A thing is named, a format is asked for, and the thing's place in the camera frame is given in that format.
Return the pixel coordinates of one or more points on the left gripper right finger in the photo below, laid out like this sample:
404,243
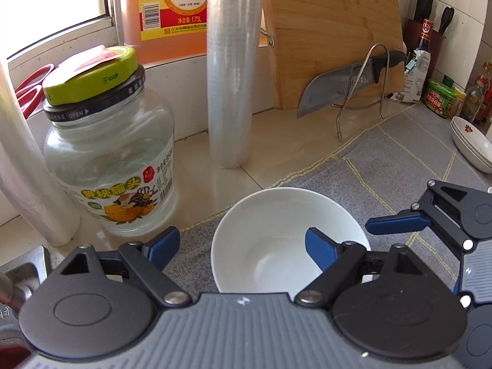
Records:
341,265

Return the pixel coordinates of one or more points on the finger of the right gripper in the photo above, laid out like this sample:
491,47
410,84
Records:
460,217

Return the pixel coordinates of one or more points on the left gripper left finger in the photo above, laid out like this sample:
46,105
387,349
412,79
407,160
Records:
145,263

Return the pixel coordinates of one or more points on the white fruit plate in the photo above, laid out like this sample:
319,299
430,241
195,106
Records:
471,157
473,139

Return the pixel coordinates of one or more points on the plain white bowl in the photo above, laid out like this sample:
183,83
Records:
259,245

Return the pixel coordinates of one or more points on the steel kitchen faucet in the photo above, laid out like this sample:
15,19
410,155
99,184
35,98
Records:
22,276

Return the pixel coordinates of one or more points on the grey blue dish towel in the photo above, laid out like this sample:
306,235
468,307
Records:
379,172

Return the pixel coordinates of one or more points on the red label condiment bottle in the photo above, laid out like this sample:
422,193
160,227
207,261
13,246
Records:
486,76

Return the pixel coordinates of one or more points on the clear glass oil bottle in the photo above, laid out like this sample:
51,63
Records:
473,100

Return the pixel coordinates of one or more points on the yellow lid spice jar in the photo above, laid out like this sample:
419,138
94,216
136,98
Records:
459,100

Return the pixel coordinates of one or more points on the green lid sauce tub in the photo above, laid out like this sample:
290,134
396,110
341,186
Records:
439,98

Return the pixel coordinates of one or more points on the glass jar yellow lid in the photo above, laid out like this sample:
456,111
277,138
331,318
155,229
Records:
111,140

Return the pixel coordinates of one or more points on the white printed food bag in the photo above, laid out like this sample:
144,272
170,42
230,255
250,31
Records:
413,86

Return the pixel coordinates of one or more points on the short cling film roll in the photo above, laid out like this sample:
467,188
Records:
25,180

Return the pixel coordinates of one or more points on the red wash basin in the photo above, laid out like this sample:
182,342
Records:
12,357

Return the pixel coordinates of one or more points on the dark soy sauce bottle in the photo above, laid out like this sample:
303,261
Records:
420,55

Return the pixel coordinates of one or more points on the dark knife block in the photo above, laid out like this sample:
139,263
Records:
419,29

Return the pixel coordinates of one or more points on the bamboo cutting board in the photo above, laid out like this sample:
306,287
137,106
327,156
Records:
317,36

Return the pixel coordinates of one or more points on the orange cooking wine jug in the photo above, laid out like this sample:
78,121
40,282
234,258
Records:
165,30

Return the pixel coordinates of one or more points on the tall cling film roll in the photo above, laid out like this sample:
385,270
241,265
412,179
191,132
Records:
233,28

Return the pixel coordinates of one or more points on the wire cutting board stand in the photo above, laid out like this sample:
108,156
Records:
377,59

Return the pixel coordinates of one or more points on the black handled kitchen knife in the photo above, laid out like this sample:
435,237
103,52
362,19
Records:
325,89

